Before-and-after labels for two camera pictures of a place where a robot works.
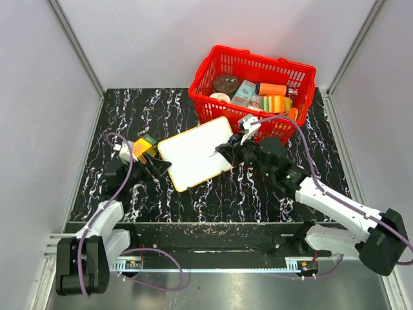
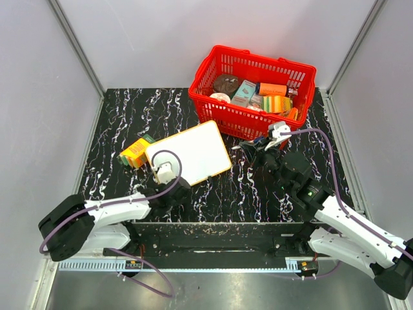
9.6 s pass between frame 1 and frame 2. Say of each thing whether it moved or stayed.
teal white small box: stayed
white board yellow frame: moved
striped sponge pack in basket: stayed
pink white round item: stayed
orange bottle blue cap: stayed
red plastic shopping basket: stayed
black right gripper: moved
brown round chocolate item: stayed
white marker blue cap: moved
